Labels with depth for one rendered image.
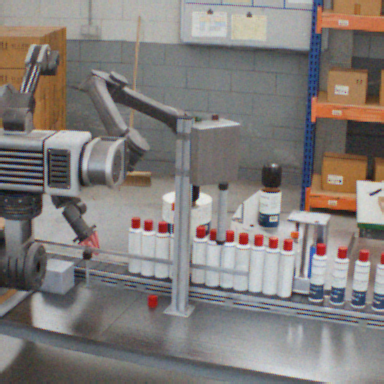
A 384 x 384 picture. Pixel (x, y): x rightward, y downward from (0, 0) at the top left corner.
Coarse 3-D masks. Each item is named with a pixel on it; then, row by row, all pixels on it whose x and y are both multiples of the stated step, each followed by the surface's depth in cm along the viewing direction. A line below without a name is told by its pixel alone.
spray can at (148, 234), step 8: (144, 224) 288; (152, 224) 287; (144, 232) 288; (152, 232) 288; (144, 240) 288; (152, 240) 288; (144, 248) 289; (152, 248) 289; (152, 256) 290; (144, 264) 291; (152, 264) 291; (144, 272) 292; (152, 272) 292
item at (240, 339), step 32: (64, 224) 357; (96, 224) 358; (128, 224) 360; (352, 256) 330; (96, 288) 293; (0, 320) 265; (32, 320) 266; (64, 320) 267; (96, 320) 268; (128, 320) 269; (160, 320) 270; (192, 320) 271; (224, 320) 271; (256, 320) 272; (288, 320) 272; (160, 352) 248; (192, 352) 249; (224, 352) 250; (256, 352) 250; (288, 352) 250; (320, 352) 250; (352, 352) 250
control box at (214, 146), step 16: (192, 128) 255; (208, 128) 255; (224, 128) 258; (192, 144) 257; (208, 144) 256; (224, 144) 260; (192, 160) 258; (208, 160) 258; (224, 160) 262; (192, 176) 259; (208, 176) 260; (224, 176) 264
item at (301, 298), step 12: (48, 252) 311; (84, 264) 301; (96, 264) 301; (108, 264) 302; (132, 276) 293; (204, 288) 284; (216, 288) 284; (288, 300) 276; (300, 300) 276; (324, 300) 276; (348, 300) 277; (360, 312) 268; (372, 312) 267
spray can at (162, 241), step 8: (160, 224) 285; (160, 232) 286; (160, 240) 286; (168, 240) 287; (160, 248) 287; (168, 248) 288; (160, 256) 288; (168, 256) 289; (160, 264) 289; (168, 264) 290; (160, 272) 290; (168, 272) 291
